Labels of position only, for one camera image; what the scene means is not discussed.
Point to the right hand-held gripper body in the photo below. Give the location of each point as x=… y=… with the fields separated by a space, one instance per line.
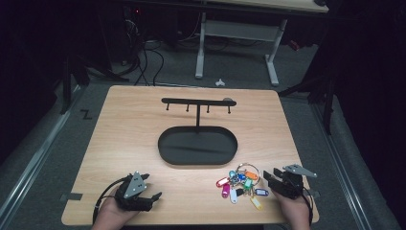
x=292 y=185

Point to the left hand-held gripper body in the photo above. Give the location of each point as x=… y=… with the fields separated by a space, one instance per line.
x=134 y=187

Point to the bunch of coloured key tags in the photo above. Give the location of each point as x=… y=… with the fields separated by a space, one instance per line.
x=243 y=185

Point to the dark computer tower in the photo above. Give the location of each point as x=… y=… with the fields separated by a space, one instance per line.
x=126 y=32

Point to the grey tape strip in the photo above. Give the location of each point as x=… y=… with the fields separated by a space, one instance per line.
x=72 y=196
x=314 y=193

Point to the small white object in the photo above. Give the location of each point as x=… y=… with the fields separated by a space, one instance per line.
x=220 y=83

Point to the person's right hand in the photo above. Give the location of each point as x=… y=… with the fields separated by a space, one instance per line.
x=295 y=212

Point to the black metal stand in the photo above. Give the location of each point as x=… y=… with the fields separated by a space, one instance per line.
x=327 y=105
x=67 y=86

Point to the white-framed desk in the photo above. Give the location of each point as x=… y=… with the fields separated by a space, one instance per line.
x=237 y=30

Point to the metal floor rail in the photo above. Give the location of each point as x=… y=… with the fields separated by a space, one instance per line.
x=343 y=166
x=35 y=159

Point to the small red object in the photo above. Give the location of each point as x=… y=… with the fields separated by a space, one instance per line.
x=294 y=45

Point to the black key rack with tray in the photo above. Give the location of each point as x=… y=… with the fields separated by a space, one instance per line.
x=198 y=145

